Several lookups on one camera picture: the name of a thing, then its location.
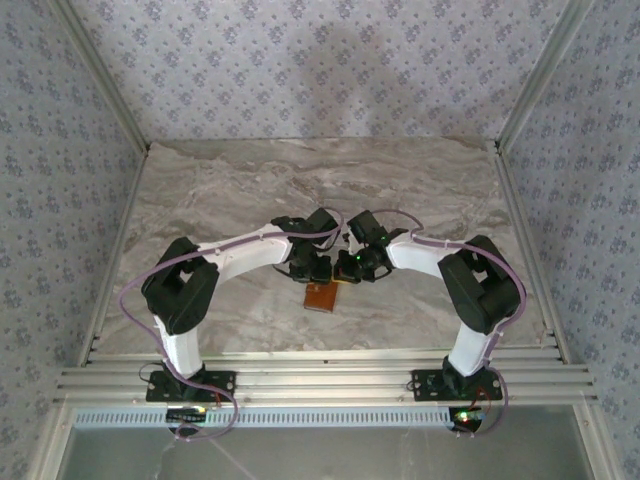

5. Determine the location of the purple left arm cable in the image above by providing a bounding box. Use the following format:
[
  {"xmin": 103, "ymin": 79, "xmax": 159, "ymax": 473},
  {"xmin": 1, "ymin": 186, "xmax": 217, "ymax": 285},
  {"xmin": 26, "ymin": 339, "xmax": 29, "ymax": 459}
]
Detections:
[{"xmin": 118, "ymin": 208, "xmax": 349, "ymax": 442}]

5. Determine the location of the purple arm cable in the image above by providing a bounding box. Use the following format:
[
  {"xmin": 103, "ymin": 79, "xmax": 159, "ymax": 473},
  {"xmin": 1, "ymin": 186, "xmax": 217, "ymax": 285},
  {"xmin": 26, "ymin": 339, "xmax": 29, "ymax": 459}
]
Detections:
[
  {"xmin": 118, "ymin": 208, "xmax": 349, "ymax": 442},
  {"xmin": 372, "ymin": 208, "xmax": 530, "ymax": 441}
]

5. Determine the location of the aluminium extrusion mounting rail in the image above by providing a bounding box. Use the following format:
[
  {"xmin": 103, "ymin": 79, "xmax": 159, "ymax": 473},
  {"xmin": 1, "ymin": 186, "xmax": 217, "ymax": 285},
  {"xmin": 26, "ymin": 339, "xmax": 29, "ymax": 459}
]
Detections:
[{"xmin": 53, "ymin": 344, "xmax": 599, "ymax": 406}]

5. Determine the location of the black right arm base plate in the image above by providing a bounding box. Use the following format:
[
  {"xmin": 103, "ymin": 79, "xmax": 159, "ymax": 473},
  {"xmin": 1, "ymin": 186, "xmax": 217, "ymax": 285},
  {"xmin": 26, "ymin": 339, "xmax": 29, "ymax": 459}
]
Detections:
[{"xmin": 410, "ymin": 369, "xmax": 503, "ymax": 403}]

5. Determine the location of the grey slotted cable duct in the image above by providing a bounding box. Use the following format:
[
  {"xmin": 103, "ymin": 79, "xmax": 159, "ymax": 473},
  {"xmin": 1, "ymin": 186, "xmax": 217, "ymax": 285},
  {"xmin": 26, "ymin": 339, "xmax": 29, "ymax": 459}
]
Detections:
[{"xmin": 72, "ymin": 405, "xmax": 581, "ymax": 430}]

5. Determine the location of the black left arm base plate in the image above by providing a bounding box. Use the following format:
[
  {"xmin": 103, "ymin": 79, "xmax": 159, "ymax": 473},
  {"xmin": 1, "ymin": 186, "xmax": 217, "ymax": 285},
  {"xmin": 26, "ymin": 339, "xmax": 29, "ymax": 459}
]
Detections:
[{"xmin": 145, "ymin": 370, "xmax": 237, "ymax": 404}]

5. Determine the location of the aluminium frame leg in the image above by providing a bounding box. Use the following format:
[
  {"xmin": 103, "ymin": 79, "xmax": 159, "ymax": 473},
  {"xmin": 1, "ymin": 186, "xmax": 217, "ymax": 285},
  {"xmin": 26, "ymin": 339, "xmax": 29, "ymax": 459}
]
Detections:
[
  {"xmin": 27, "ymin": 403, "xmax": 76, "ymax": 480},
  {"xmin": 574, "ymin": 403, "xmax": 619, "ymax": 480}
]

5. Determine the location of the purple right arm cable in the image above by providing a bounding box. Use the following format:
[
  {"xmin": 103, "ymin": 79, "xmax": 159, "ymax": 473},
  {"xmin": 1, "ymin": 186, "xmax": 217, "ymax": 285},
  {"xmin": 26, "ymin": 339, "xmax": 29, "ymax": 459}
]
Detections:
[{"xmin": 372, "ymin": 208, "xmax": 530, "ymax": 441}]

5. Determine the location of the aluminium table side rail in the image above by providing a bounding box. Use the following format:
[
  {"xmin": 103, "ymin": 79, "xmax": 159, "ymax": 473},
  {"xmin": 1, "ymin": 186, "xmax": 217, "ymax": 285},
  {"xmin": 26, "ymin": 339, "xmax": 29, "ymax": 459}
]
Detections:
[
  {"xmin": 492, "ymin": 142, "xmax": 571, "ymax": 364},
  {"xmin": 77, "ymin": 147, "xmax": 151, "ymax": 369}
]

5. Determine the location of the aluminium frame post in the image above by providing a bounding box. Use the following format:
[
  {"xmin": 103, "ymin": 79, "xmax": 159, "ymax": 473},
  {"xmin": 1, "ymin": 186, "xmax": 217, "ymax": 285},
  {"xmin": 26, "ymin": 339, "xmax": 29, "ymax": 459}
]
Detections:
[{"xmin": 497, "ymin": 0, "xmax": 599, "ymax": 151}]

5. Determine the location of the brown leather card holder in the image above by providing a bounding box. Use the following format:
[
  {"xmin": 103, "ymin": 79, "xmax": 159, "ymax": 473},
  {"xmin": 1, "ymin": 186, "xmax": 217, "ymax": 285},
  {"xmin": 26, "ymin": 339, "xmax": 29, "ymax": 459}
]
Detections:
[{"xmin": 303, "ymin": 281, "xmax": 342, "ymax": 314}]

